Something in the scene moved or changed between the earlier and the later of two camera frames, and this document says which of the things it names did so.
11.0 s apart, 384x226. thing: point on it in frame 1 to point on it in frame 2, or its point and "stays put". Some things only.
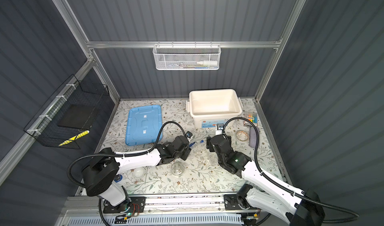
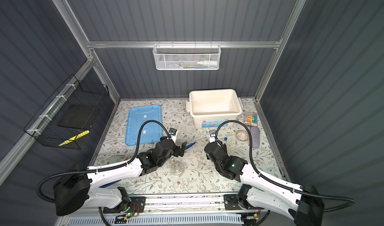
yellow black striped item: [72, 139] stays put
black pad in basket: [77, 116] stays put
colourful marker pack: [252, 117] stays put
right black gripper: [209, 143] to [224, 147]
